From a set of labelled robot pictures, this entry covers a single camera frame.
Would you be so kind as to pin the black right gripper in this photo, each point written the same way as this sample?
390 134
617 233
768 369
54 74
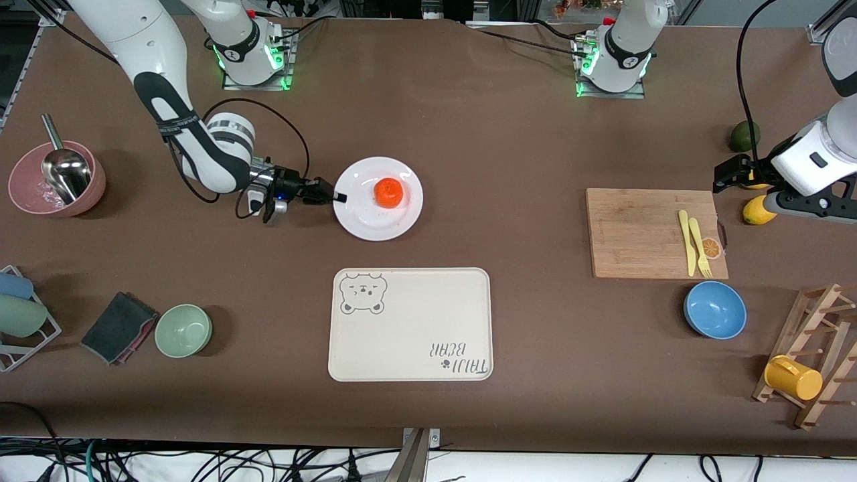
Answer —
292 183

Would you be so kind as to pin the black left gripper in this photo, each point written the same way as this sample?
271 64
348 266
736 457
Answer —
745 169

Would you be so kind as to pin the white round plate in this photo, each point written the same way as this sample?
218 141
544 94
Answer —
365 217

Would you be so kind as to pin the orange mandarin fruit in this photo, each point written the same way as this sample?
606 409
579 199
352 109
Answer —
390 192

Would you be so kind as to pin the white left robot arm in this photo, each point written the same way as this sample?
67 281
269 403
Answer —
629 47

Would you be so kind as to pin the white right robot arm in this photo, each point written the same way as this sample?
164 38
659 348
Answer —
134 40

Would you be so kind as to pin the yellow lemon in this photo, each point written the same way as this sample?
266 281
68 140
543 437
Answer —
753 211
760 185

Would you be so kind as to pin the green avocado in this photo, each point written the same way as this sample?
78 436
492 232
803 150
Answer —
742 137

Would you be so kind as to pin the yellow plastic knife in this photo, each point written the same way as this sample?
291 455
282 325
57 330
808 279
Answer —
685 234

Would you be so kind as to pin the yellow plastic fork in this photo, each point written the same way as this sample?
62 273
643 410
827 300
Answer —
698 244

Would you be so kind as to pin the wooden cutting board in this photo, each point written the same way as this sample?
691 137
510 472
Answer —
629 234

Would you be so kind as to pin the blue bowl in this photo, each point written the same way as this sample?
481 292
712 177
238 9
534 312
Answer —
715 310

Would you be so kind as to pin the cream bear print tray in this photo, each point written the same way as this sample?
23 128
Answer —
410 335

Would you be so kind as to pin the wooden mug rack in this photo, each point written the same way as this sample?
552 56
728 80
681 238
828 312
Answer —
813 314

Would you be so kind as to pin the light green bowl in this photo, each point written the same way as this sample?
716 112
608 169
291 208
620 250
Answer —
183 331

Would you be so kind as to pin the yellow mug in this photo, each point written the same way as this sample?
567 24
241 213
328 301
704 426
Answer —
793 378

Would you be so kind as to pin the dark grey folded cloth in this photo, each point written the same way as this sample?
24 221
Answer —
117 328

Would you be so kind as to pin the metal ice scoop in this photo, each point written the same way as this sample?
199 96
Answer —
67 174

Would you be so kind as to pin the clear ice cubes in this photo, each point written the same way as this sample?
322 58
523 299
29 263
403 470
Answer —
47 195

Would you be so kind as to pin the pink bowl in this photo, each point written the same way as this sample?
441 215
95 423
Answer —
27 194

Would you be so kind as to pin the blue cup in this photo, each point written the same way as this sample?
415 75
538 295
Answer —
13 284

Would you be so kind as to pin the pale green cup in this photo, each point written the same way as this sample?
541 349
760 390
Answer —
20 316

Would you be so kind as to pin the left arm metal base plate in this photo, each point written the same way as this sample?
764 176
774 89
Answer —
636 94

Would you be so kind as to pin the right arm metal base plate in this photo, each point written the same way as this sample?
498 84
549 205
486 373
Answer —
289 63

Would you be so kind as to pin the aluminium table edge bracket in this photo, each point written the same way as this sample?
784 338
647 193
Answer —
416 455

